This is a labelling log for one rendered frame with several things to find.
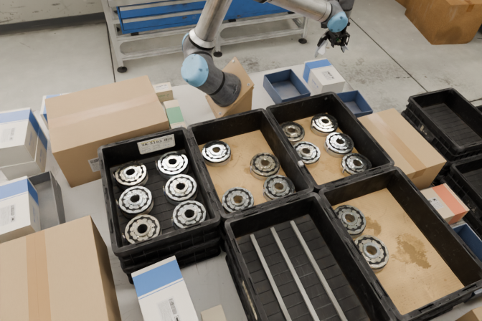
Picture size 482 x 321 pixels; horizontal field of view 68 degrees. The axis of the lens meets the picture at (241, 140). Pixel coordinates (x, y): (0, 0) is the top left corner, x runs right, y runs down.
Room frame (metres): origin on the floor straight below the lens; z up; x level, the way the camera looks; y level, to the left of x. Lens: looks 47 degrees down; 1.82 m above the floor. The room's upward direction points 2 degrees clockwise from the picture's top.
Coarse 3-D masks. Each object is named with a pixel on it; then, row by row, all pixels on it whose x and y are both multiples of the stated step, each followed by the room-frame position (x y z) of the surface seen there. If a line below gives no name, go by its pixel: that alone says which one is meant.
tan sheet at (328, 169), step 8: (296, 120) 1.04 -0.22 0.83; (304, 120) 1.04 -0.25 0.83; (304, 128) 1.00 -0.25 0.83; (304, 136) 0.96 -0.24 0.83; (312, 136) 0.96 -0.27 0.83; (320, 136) 0.96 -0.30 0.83; (320, 144) 0.92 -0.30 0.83; (320, 152) 0.88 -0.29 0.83; (352, 152) 0.89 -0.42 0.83; (320, 160) 0.84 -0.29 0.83; (328, 160) 0.84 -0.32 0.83; (336, 160) 0.84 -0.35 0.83; (312, 168) 0.80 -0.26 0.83; (320, 168) 0.80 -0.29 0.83; (328, 168) 0.80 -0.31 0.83; (336, 168) 0.80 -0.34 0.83; (320, 176) 0.76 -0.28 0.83; (328, 176) 0.77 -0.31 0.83; (336, 176) 0.77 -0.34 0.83; (344, 176) 0.77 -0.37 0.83; (320, 184) 0.73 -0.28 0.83
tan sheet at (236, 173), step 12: (252, 132) 0.97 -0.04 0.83; (204, 144) 0.89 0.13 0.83; (228, 144) 0.90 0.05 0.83; (240, 144) 0.90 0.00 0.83; (252, 144) 0.90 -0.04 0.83; (264, 144) 0.91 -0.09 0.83; (240, 156) 0.84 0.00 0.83; (252, 156) 0.84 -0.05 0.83; (216, 168) 0.78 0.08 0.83; (228, 168) 0.78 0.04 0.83; (240, 168) 0.78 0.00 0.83; (216, 180) 0.73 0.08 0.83; (228, 180) 0.73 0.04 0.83; (240, 180) 0.73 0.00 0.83; (252, 180) 0.74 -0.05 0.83; (252, 192) 0.69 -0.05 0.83
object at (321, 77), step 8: (304, 64) 1.51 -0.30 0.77; (312, 64) 1.49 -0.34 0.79; (320, 64) 1.49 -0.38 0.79; (328, 64) 1.49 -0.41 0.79; (304, 72) 1.50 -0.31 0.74; (312, 72) 1.43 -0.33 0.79; (320, 72) 1.43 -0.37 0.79; (328, 72) 1.43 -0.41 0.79; (336, 72) 1.43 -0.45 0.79; (312, 80) 1.42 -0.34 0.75; (320, 80) 1.36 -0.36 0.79; (328, 80) 1.37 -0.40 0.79; (336, 80) 1.37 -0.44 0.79; (344, 80) 1.37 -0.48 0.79; (312, 88) 1.40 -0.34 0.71; (320, 88) 1.34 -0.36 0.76; (328, 88) 1.34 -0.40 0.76; (336, 88) 1.36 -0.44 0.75
